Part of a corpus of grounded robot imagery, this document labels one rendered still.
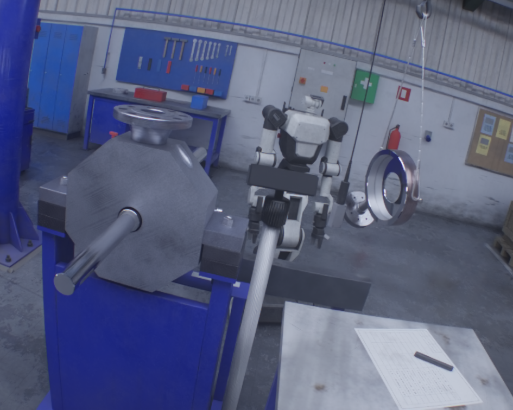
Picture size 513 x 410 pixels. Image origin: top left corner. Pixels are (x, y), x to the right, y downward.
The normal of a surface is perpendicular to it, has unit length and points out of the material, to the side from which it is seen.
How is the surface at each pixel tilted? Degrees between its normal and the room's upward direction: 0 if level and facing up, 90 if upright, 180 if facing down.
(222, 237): 90
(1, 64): 90
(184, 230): 90
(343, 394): 0
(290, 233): 66
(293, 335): 0
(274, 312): 90
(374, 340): 0
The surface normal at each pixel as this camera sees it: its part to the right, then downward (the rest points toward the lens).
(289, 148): -0.51, 0.26
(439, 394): 0.20, -0.95
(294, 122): -0.47, 0.05
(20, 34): 0.73, 0.32
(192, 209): -0.07, 0.25
